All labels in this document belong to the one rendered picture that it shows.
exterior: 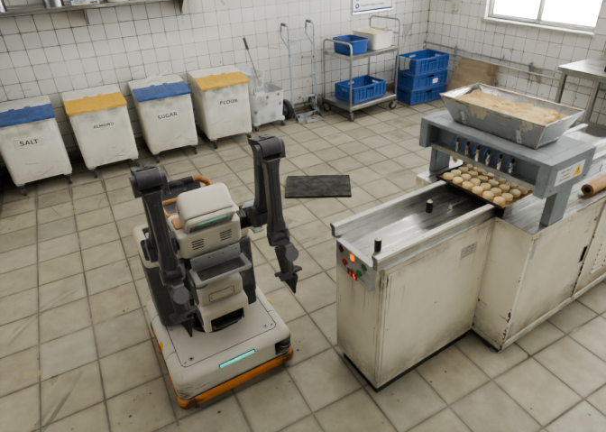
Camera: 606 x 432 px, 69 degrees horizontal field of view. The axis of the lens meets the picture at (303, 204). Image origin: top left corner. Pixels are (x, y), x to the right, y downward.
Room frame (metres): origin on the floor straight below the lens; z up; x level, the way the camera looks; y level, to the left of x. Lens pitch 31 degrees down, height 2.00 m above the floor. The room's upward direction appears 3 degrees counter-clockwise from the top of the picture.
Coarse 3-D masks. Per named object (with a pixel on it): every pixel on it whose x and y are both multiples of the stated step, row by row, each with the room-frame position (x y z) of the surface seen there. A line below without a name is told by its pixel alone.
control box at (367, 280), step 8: (336, 240) 1.61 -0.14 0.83; (344, 240) 1.60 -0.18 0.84; (344, 248) 1.55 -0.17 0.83; (352, 248) 1.54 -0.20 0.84; (344, 256) 1.55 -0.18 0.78; (360, 256) 1.48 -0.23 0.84; (352, 264) 1.51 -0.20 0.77; (360, 264) 1.46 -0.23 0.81; (368, 264) 1.42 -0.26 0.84; (352, 272) 1.51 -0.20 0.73; (368, 272) 1.41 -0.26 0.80; (360, 280) 1.46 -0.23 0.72; (368, 280) 1.41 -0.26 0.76; (368, 288) 1.41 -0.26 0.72
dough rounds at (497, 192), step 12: (468, 168) 2.09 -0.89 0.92; (456, 180) 1.95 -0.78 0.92; (468, 180) 1.97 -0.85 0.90; (480, 180) 1.94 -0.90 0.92; (492, 180) 1.93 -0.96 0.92; (504, 180) 1.92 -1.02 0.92; (480, 192) 1.83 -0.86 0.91; (492, 192) 1.82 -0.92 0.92; (504, 192) 1.84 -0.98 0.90; (516, 192) 1.80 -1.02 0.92; (528, 192) 1.83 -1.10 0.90; (504, 204) 1.73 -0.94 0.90
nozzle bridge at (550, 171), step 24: (432, 120) 2.13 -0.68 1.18; (432, 144) 2.14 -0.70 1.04; (480, 144) 1.95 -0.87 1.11; (504, 144) 1.79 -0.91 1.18; (552, 144) 1.76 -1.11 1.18; (576, 144) 1.75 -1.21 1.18; (432, 168) 2.22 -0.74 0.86; (480, 168) 1.88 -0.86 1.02; (504, 168) 1.82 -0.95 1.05; (528, 168) 1.73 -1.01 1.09; (552, 168) 1.57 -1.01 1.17; (576, 168) 1.67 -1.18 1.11; (552, 192) 1.59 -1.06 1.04; (552, 216) 1.62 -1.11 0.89
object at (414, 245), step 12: (600, 156) 2.18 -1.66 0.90; (468, 216) 1.65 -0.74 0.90; (480, 216) 1.68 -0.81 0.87; (444, 228) 1.56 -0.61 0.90; (456, 228) 1.60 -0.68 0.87; (420, 240) 1.49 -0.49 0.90; (432, 240) 1.53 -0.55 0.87; (384, 252) 1.42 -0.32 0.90; (396, 252) 1.42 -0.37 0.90; (408, 252) 1.45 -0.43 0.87; (372, 264) 1.39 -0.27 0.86; (384, 264) 1.39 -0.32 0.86
